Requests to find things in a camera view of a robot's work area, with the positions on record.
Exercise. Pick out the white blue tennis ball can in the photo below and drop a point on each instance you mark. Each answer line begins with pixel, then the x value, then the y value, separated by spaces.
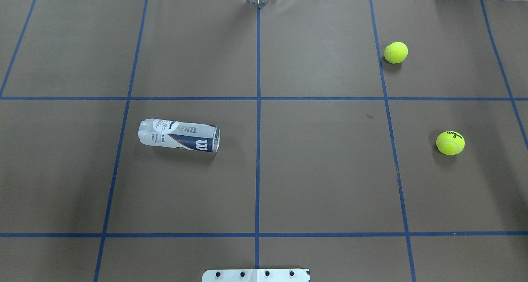
pixel 179 135

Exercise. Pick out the yellow Roland Garros tennis ball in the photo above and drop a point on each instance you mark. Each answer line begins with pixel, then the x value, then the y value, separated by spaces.
pixel 396 52

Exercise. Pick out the yellow Wilson tennis ball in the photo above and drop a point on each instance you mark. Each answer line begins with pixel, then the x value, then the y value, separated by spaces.
pixel 450 143

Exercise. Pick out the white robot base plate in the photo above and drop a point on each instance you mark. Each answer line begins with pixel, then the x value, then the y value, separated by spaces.
pixel 257 275

